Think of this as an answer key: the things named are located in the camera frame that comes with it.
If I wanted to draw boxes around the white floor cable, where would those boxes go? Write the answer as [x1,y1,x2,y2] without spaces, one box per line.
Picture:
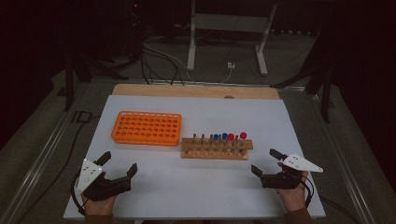
[143,41,233,85]

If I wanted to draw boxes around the long black floor cable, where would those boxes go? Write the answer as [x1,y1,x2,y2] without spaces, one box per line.
[15,115,101,224]

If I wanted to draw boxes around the metal frame rail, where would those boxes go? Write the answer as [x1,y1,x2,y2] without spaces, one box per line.
[306,91,376,224]
[0,82,92,224]

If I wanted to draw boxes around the person's right hand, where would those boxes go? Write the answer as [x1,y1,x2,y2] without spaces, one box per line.
[276,173,309,213]

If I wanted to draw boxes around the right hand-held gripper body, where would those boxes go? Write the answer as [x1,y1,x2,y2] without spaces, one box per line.
[261,152,324,190]

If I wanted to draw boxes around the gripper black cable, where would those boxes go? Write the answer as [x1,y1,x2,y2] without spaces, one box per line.
[300,178,315,209]
[70,172,87,217]

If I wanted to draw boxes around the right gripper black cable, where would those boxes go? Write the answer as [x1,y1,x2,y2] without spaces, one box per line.
[300,178,315,209]

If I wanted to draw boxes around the person's left hand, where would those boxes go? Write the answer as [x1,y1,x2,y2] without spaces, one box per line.
[81,194,118,217]

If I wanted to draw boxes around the dark equipment rack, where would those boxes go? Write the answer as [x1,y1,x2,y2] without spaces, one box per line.
[124,0,145,62]

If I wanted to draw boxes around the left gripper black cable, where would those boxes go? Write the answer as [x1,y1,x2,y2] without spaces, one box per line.
[70,172,87,217]

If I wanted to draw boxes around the wooden test tube rack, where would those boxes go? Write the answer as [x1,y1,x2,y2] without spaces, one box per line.
[180,133,254,161]

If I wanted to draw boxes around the white board sheet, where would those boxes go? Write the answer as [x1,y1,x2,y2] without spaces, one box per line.
[63,94,327,220]

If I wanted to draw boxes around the red capped test tube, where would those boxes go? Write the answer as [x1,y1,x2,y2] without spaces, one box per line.
[226,133,236,153]
[238,132,248,155]

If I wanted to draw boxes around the white metal stand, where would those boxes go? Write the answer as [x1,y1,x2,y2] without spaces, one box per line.
[186,0,278,77]

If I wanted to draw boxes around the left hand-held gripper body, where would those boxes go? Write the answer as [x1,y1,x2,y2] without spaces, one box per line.
[76,158,132,203]

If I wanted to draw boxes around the black floor cables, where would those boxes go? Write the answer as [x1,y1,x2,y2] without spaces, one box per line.
[139,40,185,87]

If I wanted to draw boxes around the orange plastic test tube rack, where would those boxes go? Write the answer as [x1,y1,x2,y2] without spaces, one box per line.
[110,110,182,147]

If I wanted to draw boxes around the black stand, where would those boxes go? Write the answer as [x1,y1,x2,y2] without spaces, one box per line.
[64,50,129,112]
[270,31,333,124]

